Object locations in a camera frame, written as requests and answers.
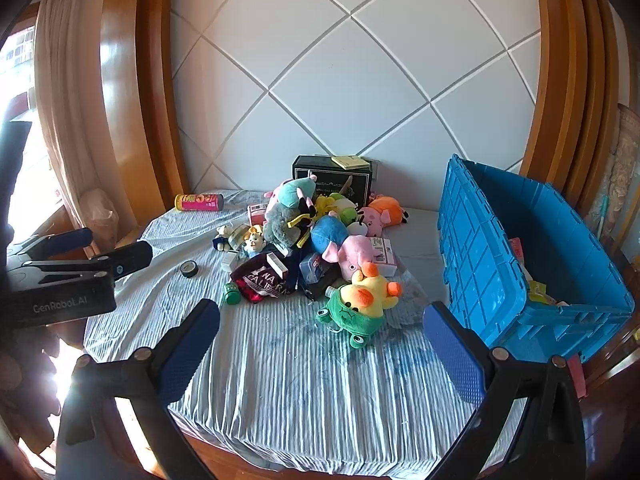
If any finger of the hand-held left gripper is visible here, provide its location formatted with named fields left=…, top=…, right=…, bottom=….
left=7, top=227, right=96, bottom=261
left=22, top=240, right=154, bottom=282

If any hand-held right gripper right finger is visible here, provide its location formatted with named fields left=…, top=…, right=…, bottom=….
left=422, top=301, right=587, bottom=480

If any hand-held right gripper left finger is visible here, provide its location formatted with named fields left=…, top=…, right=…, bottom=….
left=56, top=298, right=222, bottom=480

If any blue plastic storage container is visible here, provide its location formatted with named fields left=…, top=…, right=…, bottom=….
left=437, top=154, right=636, bottom=363

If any person's left hand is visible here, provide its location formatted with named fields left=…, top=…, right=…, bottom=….
left=0, top=322, right=58, bottom=443

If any yellow pink snack can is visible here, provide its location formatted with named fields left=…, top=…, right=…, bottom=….
left=174, top=192, right=225, bottom=213

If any light blue striped blanket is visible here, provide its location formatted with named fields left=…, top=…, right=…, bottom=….
left=82, top=189, right=526, bottom=476

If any dark red printed pouch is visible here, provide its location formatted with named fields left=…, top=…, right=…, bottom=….
left=230, top=254, right=293, bottom=306

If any small white plush dog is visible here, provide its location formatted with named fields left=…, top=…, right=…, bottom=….
left=215, top=224, right=242, bottom=252

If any yellow duck plush frog suit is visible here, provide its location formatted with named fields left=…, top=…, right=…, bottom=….
left=316, top=261, right=403, bottom=350

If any pink white labelled box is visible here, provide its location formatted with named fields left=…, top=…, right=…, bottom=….
left=367, top=237, right=401, bottom=277

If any white rectangular box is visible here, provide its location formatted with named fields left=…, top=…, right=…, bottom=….
left=266, top=252, right=291, bottom=279

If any small cream plush doll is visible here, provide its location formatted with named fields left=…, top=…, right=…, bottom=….
left=241, top=224, right=267, bottom=257

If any black pouch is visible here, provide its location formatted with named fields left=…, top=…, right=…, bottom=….
left=299, top=265, right=343, bottom=303

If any blue packet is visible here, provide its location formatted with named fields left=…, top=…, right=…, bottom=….
left=299, top=251, right=332, bottom=286

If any beige curtain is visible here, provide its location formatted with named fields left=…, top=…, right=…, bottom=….
left=32, top=0, right=116, bottom=241

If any grey plush toy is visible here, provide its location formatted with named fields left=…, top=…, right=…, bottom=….
left=262, top=204, right=311, bottom=257

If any orange pink pig plush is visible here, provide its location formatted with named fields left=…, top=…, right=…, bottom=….
left=359, top=195, right=410, bottom=237

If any blue pig plush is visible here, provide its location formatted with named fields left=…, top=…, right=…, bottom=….
left=310, top=215, right=373, bottom=282

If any yellow black striped plush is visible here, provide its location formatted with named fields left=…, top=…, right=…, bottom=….
left=289, top=205, right=321, bottom=248

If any teal pig plush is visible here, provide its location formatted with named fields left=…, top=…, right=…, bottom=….
left=264, top=171, right=319, bottom=210

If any green plush toy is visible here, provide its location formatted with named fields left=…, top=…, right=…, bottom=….
left=335, top=194, right=370, bottom=237

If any black gift box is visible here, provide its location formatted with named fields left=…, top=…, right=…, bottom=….
left=292, top=155, right=380, bottom=199

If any yellow sticky notepad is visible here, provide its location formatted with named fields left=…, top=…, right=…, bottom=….
left=331, top=156, right=372, bottom=171

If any wooden frame post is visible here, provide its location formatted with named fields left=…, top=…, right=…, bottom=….
left=97, top=0, right=191, bottom=241
left=517, top=0, right=626, bottom=211

